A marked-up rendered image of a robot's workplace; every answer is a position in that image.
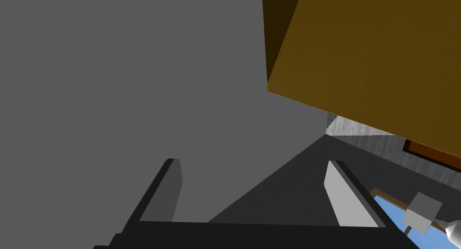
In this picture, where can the grey ceiling lamp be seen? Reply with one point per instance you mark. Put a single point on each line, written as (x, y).
(426, 214)

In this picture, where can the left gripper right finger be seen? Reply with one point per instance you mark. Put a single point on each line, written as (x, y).
(351, 200)

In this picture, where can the yellow-brown wooden cupboard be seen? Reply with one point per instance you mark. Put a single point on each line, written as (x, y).
(363, 51)

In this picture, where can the brown wooden door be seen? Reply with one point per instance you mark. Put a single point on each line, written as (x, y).
(434, 153)

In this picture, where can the wooden framed window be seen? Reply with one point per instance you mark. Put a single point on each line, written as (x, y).
(403, 220)

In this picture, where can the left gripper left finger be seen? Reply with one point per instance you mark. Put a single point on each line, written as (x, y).
(164, 196)

